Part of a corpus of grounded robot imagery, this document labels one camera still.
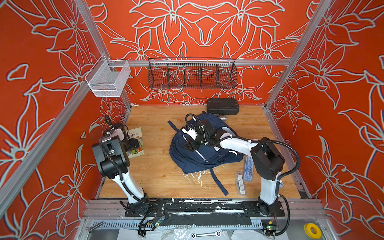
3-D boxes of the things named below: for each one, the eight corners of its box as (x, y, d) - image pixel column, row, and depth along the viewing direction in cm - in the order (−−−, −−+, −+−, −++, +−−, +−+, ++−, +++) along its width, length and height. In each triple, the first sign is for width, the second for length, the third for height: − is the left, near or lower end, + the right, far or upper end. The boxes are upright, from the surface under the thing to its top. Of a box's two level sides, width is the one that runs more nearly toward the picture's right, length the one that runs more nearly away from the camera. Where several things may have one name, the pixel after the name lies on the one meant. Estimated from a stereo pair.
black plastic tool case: (207, 115, 114) (208, 110, 110) (206, 102, 124) (206, 97, 119) (238, 115, 114) (240, 110, 109) (234, 102, 124) (236, 97, 119)
